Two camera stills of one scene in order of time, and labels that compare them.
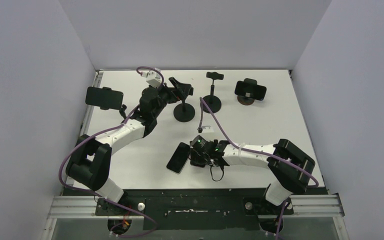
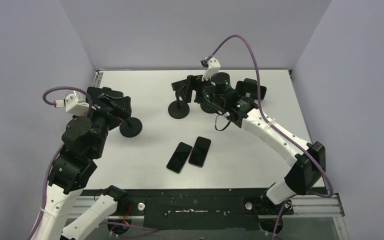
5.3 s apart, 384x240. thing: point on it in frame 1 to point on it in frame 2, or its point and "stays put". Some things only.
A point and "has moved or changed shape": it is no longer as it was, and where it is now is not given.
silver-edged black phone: [176, 162] stays put
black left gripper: [172, 92] to [120, 109]
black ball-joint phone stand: [184, 112] has moved or changed shape
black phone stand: [104, 98] stays put
